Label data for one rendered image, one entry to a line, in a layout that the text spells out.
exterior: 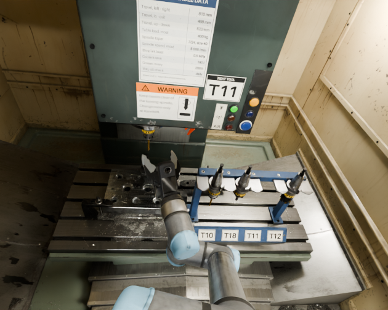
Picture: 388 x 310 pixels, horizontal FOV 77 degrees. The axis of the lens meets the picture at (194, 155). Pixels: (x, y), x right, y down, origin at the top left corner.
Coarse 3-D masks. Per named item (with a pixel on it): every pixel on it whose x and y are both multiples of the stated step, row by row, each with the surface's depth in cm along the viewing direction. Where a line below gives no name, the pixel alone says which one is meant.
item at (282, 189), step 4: (272, 180) 104; (276, 180) 104; (280, 180) 104; (284, 180) 105; (276, 184) 102; (280, 184) 103; (284, 184) 103; (276, 188) 101; (280, 188) 101; (284, 188) 101; (280, 192) 100; (284, 192) 100
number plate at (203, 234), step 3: (198, 231) 112; (201, 231) 112; (204, 231) 112; (207, 231) 112; (210, 231) 112; (213, 231) 113; (198, 234) 112; (201, 234) 112; (204, 234) 112; (207, 234) 112; (210, 234) 113; (213, 234) 113; (198, 237) 112; (201, 237) 112; (204, 237) 112; (207, 237) 113; (210, 237) 113; (213, 237) 113
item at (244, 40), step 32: (96, 0) 48; (128, 0) 48; (224, 0) 49; (256, 0) 49; (288, 0) 49; (96, 32) 52; (128, 32) 52; (224, 32) 53; (256, 32) 53; (96, 64) 56; (128, 64) 57; (224, 64) 58; (256, 64) 58; (96, 96) 62; (128, 96) 63; (192, 128) 72
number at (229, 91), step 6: (222, 84) 62; (228, 84) 62; (234, 84) 62; (240, 84) 62; (222, 90) 63; (228, 90) 63; (234, 90) 63; (222, 96) 64; (228, 96) 64; (234, 96) 64
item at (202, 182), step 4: (196, 176) 100; (200, 176) 100; (204, 176) 101; (196, 180) 98; (200, 180) 99; (204, 180) 99; (208, 180) 99; (196, 184) 97; (200, 184) 97; (204, 184) 98; (208, 184) 98; (200, 188) 96; (204, 188) 96; (208, 188) 96
